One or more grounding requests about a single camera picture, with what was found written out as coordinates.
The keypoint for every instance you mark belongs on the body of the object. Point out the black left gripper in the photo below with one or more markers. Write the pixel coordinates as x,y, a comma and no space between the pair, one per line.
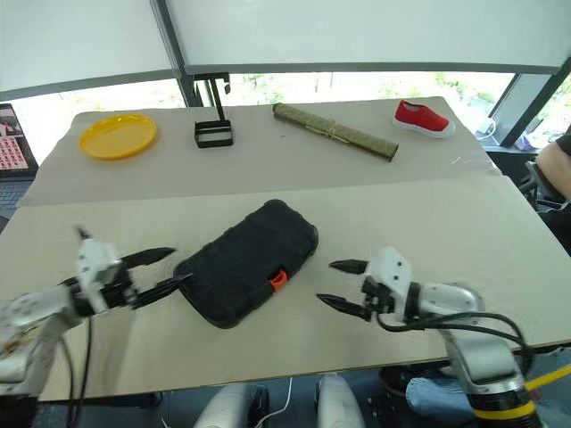
118,290

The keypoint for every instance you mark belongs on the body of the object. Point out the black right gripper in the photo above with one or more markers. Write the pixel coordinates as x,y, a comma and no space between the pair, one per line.
377,298

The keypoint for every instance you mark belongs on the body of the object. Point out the black plastic tool case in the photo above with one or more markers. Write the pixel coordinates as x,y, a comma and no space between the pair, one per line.
250,254

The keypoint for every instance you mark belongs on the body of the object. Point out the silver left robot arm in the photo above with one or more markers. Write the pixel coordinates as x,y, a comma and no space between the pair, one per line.
31,312

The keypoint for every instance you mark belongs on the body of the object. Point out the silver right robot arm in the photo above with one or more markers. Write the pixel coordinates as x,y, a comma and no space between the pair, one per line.
482,356

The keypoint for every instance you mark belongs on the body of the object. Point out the orange case latch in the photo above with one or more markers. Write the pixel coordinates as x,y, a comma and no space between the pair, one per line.
278,282

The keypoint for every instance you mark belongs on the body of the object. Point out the beige table cover sheet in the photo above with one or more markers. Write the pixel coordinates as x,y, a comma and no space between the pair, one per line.
312,339
312,174

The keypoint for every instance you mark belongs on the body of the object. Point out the silver rounded body shell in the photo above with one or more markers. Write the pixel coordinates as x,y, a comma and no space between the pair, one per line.
223,408
339,403

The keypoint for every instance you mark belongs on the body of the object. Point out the person in blue jeans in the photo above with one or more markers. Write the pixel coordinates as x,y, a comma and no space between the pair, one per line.
432,397

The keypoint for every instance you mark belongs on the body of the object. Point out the yellow plastic plate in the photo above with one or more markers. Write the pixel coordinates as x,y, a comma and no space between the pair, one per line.
118,136

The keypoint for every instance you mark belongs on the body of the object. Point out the black metal stand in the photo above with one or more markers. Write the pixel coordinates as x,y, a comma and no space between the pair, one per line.
214,143

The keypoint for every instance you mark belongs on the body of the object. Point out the rolled bamboo mat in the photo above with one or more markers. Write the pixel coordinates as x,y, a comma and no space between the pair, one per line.
334,133

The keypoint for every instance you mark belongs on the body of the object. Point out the red canvas shoe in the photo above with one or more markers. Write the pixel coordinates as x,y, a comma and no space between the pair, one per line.
421,118

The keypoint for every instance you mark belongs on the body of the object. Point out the open laptop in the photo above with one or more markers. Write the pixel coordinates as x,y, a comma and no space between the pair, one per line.
13,147

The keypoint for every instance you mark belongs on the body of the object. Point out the dark window mullion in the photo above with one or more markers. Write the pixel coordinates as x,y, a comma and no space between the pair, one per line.
183,84

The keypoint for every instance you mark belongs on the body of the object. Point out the grey office chair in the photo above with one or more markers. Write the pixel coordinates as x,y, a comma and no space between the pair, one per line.
542,196

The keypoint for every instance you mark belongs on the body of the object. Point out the person in black shirt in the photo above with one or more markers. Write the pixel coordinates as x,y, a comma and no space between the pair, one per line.
555,165

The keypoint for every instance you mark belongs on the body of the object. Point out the wide white roller blind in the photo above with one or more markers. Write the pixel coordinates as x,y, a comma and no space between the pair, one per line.
366,27

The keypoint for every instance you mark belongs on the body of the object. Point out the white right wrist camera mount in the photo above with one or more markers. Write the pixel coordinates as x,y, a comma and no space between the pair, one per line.
392,272

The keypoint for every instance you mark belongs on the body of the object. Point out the dark window frame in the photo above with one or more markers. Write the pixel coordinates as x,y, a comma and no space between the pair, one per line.
513,111

